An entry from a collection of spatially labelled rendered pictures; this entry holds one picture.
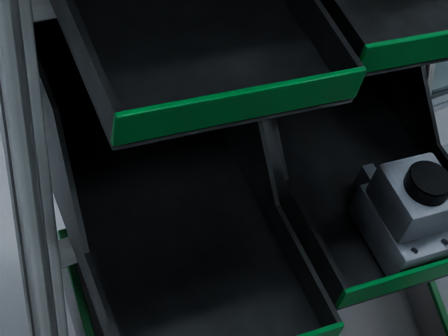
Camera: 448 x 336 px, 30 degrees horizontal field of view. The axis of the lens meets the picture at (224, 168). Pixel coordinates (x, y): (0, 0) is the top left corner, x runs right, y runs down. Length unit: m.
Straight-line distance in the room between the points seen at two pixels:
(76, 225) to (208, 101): 0.15
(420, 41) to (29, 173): 0.23
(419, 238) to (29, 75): 0.26
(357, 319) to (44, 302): 0.27
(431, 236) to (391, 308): 0.16
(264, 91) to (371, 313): 0.34
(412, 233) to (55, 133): 0.23
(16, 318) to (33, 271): 0.57
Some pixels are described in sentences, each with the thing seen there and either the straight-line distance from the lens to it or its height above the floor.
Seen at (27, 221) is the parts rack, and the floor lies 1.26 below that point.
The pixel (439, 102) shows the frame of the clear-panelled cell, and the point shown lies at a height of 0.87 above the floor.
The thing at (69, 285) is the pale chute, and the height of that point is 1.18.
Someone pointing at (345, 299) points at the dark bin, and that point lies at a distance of 0.54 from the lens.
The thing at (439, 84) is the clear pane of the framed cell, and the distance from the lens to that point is 1.64.
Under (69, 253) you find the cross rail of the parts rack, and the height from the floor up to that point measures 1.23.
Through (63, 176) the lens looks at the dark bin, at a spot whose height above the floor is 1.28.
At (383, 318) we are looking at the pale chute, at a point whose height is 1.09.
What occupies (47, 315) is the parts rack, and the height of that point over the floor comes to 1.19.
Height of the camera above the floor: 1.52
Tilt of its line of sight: 29 degrees down
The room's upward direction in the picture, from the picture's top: straight up
